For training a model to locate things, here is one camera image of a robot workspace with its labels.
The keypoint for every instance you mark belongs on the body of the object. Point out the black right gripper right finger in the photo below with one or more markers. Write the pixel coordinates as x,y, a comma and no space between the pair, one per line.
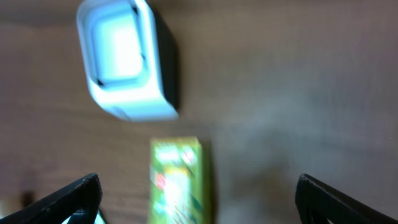
317,202

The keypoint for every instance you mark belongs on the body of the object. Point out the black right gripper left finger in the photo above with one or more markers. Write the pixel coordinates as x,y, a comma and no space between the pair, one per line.
77,202

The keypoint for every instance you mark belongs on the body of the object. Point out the white barcode scanner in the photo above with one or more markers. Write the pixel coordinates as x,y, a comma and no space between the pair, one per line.
130,58

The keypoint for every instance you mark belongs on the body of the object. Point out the teal wet wipes pack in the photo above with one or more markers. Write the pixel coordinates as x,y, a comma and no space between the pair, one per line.
99,219

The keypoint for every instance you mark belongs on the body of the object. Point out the green tea carton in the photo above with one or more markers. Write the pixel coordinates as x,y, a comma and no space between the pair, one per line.
180,182

